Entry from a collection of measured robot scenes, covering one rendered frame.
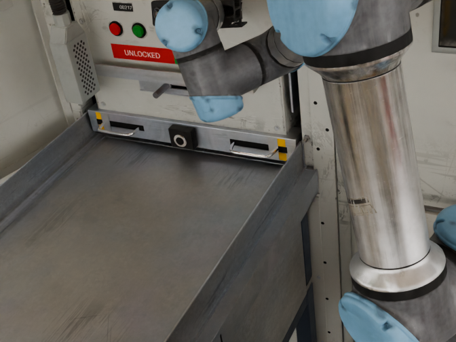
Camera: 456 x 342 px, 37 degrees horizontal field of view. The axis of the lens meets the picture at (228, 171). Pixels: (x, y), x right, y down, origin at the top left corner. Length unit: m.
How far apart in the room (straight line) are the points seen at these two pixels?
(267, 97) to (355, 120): 0.69
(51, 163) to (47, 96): 0.19
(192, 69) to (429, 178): 0.56
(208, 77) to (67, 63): 0.54
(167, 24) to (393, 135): 0.40
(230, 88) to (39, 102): 0.77
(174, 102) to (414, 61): 0.56
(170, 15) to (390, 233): 0.44
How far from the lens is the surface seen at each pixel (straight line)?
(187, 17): 0.99
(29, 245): 1.42
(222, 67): 1.03
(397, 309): 0.83
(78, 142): 1.68
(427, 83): 1.26
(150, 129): 1.59
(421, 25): 1.22
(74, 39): 1.49
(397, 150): 0.75
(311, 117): 1.39
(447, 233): 0.91
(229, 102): 1.03
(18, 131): 1.69
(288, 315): 1.52
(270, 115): 1.42
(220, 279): 1.17
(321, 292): 1.69
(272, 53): 1.05
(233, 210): 1.37
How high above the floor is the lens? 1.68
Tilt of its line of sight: 34 degrees down
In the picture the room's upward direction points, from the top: 9 degrees counter-clockwise
